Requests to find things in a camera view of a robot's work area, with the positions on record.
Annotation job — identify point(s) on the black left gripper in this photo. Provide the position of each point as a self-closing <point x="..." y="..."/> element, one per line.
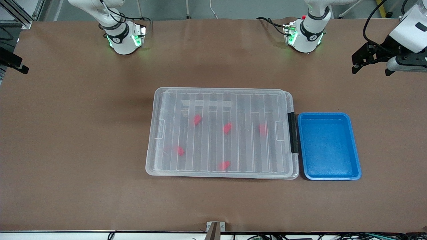
<point x="388" y="44"/>

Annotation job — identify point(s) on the red block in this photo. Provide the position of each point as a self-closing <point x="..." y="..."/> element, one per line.
<point x="180" y="151"/>
<point x="197" y="120"/>
<point x="224" y="165"/>
<point x="227" y="128"/>
<point x="263" y="129"/>

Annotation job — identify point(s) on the clear plastic box lid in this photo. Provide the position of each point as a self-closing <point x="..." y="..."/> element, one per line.
<point x="213" y="143"/>

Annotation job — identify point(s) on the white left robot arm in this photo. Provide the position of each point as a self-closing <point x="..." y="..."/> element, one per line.
<point x="308" y="36"/>

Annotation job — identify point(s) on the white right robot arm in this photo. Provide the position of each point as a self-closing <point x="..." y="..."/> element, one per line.
<point x="123" y="43"/>

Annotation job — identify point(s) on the clear plastic storage box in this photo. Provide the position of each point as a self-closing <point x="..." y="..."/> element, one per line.
<point x="296" y="165"/>

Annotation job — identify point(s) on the grey diagonal metal bar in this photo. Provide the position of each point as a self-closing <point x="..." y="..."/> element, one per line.
<point x="350" y="9"/>

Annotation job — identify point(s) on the blue plastic tray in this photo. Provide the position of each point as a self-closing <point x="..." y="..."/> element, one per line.
<point x="327" y="150"/>

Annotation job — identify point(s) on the aluminium frame profile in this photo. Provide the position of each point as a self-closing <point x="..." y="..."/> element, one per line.
<point x="20" y="15"/>

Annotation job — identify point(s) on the grey metal post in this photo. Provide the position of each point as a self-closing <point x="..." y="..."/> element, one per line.
<point x="187" y="8"/>
<point x="140" y="10"/>

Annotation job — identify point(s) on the silver metal bracket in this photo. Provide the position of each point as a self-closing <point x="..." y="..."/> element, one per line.
<point x="223" y="226"/>

